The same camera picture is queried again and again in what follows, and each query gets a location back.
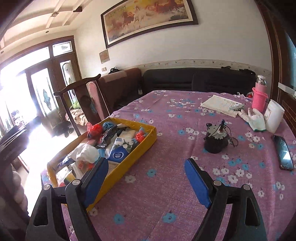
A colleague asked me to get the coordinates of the small wall plaque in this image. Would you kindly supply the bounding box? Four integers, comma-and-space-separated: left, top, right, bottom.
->
99, 49, 110, 64

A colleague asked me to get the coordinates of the black sofa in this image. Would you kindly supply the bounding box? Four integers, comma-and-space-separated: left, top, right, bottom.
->
142, 66, 256, 95

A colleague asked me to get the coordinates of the black smartphone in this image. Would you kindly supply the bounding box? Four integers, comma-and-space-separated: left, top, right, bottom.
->
271, 135, 294, 171

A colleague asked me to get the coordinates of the framed horse painting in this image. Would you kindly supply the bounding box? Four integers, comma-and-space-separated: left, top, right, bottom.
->
101, 0, 198, 48

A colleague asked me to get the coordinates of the red plastic bag bundle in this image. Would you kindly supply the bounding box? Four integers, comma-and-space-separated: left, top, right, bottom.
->
87, 123, 103, 139

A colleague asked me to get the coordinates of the dark wooden chair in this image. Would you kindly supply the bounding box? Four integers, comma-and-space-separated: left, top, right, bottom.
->
54, 74, 109, 136

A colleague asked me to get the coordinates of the yellow cardboard box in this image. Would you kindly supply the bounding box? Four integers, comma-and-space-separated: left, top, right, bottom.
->
47, 117, 158, 212

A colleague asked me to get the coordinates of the pink thermos bottle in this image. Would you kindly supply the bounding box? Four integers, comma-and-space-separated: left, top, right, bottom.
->
252, 75, 268, 113

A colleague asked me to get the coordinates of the black motor device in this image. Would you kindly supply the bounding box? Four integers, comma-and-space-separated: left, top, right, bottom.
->
204, 120, 238, 154

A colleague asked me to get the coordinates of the blue white tissue pack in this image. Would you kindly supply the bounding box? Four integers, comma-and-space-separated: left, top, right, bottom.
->
107, 146, 129, 163

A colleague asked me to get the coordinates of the wooden glass door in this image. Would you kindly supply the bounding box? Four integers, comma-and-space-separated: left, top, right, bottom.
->
1, 36, 81, 136

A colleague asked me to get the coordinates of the floral white tissue pack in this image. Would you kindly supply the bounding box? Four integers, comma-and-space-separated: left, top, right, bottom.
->
114, 130, 136, 153

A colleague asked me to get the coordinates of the white plastic jar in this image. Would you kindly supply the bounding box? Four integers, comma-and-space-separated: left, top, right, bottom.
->
263, 99, 285, 133

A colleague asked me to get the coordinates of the white work glove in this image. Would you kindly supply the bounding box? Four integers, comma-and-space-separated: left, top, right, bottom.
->
238, 108, 266, 132

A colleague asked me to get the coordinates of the red blue sponge pack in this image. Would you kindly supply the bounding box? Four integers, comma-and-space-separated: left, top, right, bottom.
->
58, 172, 76, 187

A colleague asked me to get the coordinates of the white plastic bag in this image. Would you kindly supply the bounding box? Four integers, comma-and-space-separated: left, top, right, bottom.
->
68, 143, 99, 164

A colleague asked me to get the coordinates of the white paper booklet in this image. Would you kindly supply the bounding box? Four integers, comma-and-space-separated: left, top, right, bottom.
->
200, 95, 242, 118

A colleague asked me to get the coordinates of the brown armchair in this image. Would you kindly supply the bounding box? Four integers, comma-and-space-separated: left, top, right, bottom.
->
97, 68, 144, 113

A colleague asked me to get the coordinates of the purple floral tablecloth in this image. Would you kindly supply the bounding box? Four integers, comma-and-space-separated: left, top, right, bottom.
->
41, 89, 296, 241

